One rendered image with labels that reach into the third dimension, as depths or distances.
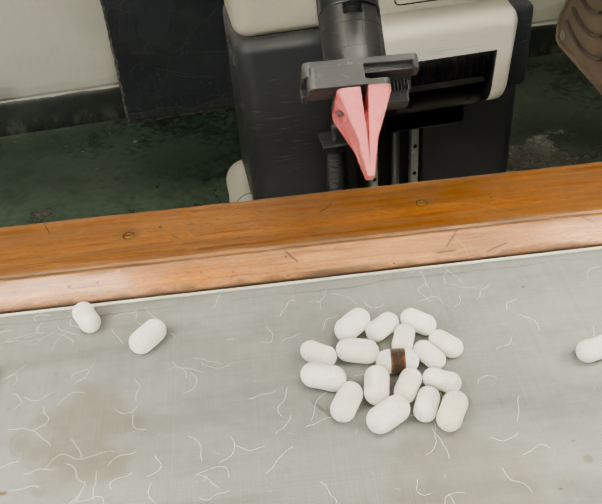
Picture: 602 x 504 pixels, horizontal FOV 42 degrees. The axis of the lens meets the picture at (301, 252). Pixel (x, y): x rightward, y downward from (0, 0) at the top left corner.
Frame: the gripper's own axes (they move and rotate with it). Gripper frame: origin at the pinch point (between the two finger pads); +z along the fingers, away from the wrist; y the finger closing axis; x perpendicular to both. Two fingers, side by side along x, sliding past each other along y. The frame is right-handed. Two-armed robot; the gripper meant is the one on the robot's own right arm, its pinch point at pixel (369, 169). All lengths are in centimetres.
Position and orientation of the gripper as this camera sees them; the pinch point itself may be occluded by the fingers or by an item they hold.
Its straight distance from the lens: 69.9
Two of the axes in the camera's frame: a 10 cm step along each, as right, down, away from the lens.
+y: 9.9, -1.0, 0.5
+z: 1.1, 9.8, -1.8
